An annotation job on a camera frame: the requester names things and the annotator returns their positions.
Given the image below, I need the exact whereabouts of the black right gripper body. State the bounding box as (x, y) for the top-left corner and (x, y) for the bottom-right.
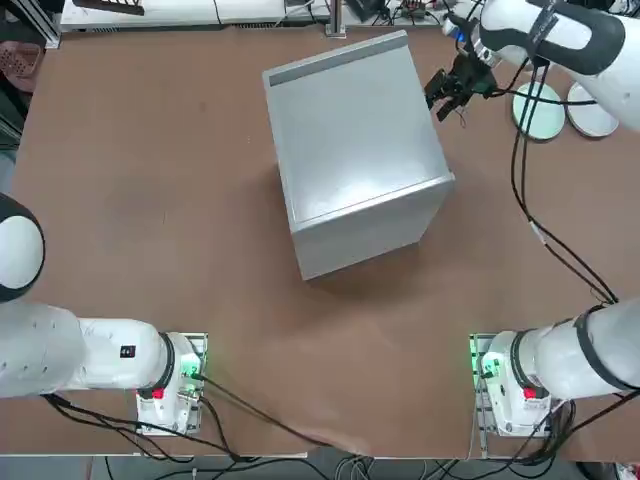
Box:
(446, 48), (498, 100)

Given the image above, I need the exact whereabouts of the light green plate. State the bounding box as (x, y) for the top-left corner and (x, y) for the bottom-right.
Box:
(512, 81), (564, 142)

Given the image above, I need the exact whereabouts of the pale gray-white plate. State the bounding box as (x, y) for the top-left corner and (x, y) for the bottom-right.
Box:
(566, 81), (621, 139)

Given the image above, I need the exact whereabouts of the gray cabinet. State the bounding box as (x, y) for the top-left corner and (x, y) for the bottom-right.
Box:
(261, 29), (456, 282)

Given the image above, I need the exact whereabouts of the white board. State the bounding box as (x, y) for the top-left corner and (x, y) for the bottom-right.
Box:
(59, 0), (287, 29)

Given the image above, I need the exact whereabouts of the dark comb-shaped rack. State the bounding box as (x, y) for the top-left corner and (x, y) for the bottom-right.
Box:
(73, 0), (146, 16)

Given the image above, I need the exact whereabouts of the aluminium profile bar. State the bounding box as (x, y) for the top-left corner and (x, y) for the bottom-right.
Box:
(27, 0), (64, 50)

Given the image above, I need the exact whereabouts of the pink perforated basket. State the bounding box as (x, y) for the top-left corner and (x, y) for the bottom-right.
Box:
(0, 40), (45, 94)

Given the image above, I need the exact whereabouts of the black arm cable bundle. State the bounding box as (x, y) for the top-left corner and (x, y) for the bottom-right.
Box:
(508, 49), (621, 307)

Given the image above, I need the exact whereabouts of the aluminium camera post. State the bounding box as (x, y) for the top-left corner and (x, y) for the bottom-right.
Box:
(325, 0), (347, 39)

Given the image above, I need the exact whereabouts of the black base cable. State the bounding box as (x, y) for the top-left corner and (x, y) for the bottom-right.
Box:
(192, 370), (374, 457)

